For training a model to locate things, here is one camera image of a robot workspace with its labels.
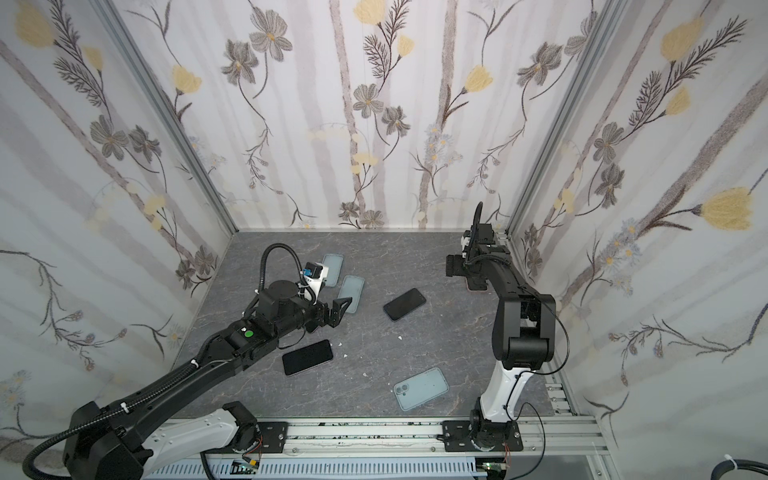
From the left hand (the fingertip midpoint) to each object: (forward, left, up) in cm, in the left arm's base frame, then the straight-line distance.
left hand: (334, 285), depth 76 cm
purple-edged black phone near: (-10, +10, -24) cm, 28 cm away
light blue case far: (+28, +5, -26) cm, 39 cm away
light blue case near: (+15, -2, -24) cm, 28 cm away
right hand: (+16, -38, -10) cm, 42 cm away
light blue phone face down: (-20, -23, -23) cm, 38 cm away
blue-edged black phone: (+7, -20, -22) cm, 31 cm away
